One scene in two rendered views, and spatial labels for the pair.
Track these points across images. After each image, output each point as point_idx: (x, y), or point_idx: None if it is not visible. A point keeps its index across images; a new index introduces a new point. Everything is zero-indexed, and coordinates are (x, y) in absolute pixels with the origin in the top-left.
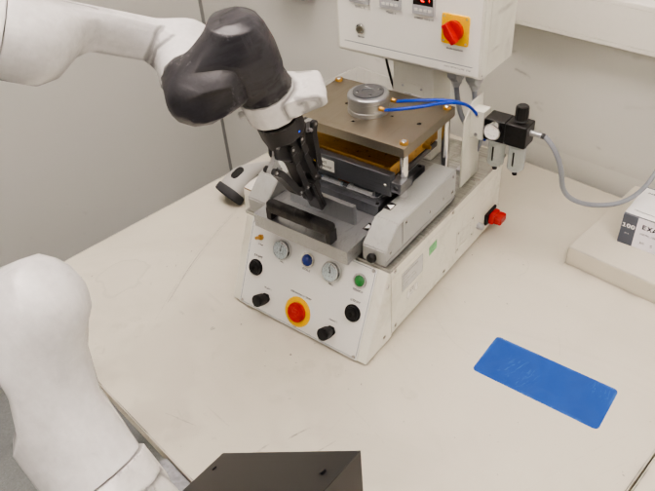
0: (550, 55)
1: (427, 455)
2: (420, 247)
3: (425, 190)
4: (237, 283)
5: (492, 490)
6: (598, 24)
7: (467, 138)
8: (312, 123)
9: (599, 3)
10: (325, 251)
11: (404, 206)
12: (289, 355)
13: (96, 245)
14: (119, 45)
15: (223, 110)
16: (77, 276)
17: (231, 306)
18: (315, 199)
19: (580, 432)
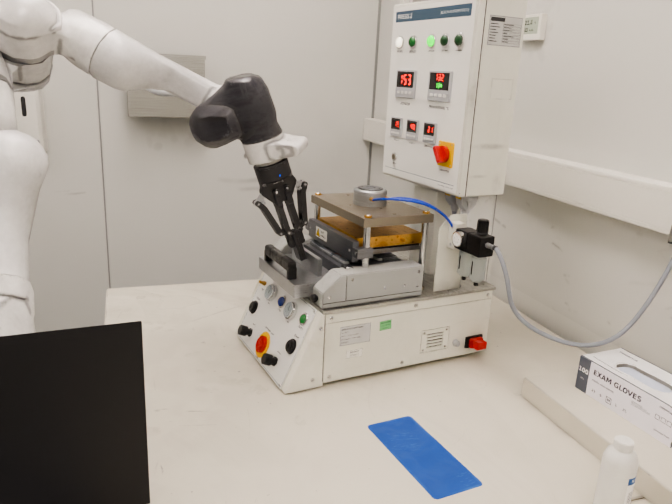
0: (577, 230)
1: (273, 458)
2: (367, 314)
3: (385, 268)
4: (240, 321)
5: (301, 497)
6: (604, 197)
7: (443, 247)
8: (302, 183)
9: (605, 178)
10: (285, 286)
11: (358, 270)
12: (238, 371)
13: (179, 284)
14: (184, 91)
15: (220, 135)
16: (41, 153)
17: (228, 336)
18: (296, 248)
19: (418, 495)
